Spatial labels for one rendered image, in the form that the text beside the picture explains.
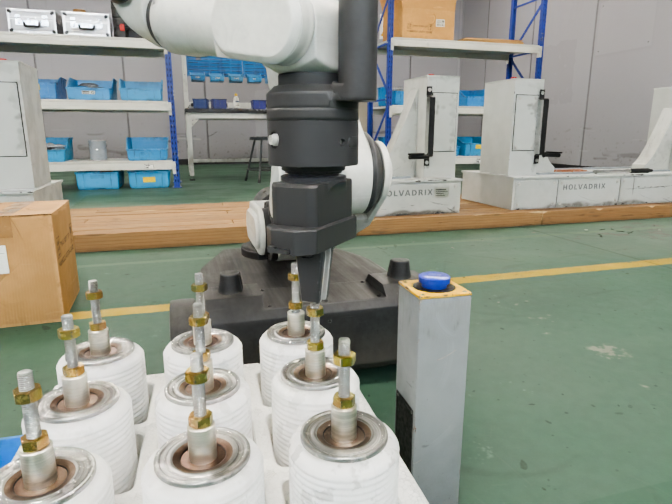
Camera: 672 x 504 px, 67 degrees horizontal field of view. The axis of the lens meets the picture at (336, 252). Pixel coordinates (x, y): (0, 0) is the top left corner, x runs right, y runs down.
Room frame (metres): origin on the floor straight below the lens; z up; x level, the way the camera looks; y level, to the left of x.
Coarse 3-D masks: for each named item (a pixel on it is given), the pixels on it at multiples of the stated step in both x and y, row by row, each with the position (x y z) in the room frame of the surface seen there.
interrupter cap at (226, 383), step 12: (216, 372) 0.50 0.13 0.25; (228, 372) 0.50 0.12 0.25; (168, 384) 0.47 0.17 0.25; (180, 384) 0.48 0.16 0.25; (216, 384) 0.48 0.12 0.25; (228, 384) 0.47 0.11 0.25; (168, 396) 0.45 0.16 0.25; (180, 396) 0.45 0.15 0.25; (216, 396) 0.45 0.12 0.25; (228, 396) 0.45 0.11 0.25
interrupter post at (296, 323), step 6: (288, 312) 0.61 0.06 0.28; (300, 312) 0.61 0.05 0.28; (288, 318) 0.61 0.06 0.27; (294, 318) 0.61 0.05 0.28; (300, 318) 0.61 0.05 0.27; (288, 324) 0.61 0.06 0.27; (294, 324) 0.61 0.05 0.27; (300, 324) 0.61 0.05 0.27; (288, 330) 0.61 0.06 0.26; (294, 330) 0.61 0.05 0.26; (300, 330) 0.61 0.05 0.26; (294, 336) 0.61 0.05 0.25
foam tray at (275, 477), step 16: (256, 368) 0.66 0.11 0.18; (160, 384) 0.61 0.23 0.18; (256, 384) 0.61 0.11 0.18; (256, 400) 0.57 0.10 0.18; (256, 416) 0.54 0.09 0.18; (144, 432) 0.50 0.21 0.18; (256, 432) 0.50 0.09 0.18; (272, 432) 0.54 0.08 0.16; (144, 448) 0.47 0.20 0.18; (272, 448) 0.47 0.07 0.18; (144, 464) 0.45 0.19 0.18; (272, 464) 0.45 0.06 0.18; (400, 464) 0.45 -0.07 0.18; (272, 480) 0.42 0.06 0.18; (288, 480) 0.43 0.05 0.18; (400, 480) 0.42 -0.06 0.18; (128, 496) 0.40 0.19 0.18; (272, 496) 0.40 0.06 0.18; (288, 496) 0.43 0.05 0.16; (400, 496) 0.40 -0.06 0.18; (416, 496) 0.40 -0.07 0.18
